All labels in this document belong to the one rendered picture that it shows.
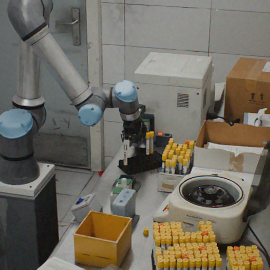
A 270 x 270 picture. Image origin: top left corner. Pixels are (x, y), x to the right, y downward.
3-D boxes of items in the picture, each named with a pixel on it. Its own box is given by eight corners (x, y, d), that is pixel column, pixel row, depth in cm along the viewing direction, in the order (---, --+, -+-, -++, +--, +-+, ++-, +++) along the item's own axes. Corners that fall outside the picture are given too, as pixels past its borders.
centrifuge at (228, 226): (173, 195, 210) (174, 164, 205) (258, 213, 199) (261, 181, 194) (146, 231, 190) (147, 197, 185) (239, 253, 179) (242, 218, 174)
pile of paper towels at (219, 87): (205, 88, 306) (205, 79, 304) (225, 89, 304) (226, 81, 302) (196, 106, 284) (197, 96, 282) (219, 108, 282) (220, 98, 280)
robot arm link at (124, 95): (113, 78, 212) (136, 78, 211) (117, 98, 221) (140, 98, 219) (110, 95, 207) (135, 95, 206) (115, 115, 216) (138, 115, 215)
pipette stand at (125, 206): (119, 213, 199) (119, 186, 195) (140, 217, 197) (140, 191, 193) (108, 229, 190) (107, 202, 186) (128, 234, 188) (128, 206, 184)
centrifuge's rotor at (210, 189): (194, 192, 201) (195, 173, 198) (239, 202, 195) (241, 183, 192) (178, 215, 188) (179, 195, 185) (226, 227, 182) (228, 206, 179)
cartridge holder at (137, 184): (116, 182, 218) (116, 173, 217) (140, 185, 216) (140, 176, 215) (112, 189, 213) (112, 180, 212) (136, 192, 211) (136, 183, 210)
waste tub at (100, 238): (91, 238, 186) (90, 210, 182) (132, 246, 182) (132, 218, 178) (73, 263, 175) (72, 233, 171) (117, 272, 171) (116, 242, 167)
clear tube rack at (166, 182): (169, 164, 230) (169, 147, 227) (194, 167, 228) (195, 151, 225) (157, 191, 212) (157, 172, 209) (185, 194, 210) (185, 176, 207)
